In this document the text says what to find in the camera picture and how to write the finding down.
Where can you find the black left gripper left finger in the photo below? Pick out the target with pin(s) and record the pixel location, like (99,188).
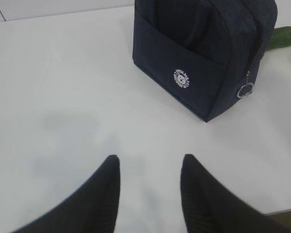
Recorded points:
(93,208)

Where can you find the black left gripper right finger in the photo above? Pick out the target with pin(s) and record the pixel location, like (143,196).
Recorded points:
(209,207)

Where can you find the navy blue lunch bag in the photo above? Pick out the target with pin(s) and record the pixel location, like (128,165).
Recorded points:
(205,53)

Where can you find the green cucumber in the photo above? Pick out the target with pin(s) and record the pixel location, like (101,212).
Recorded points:
(281,38)

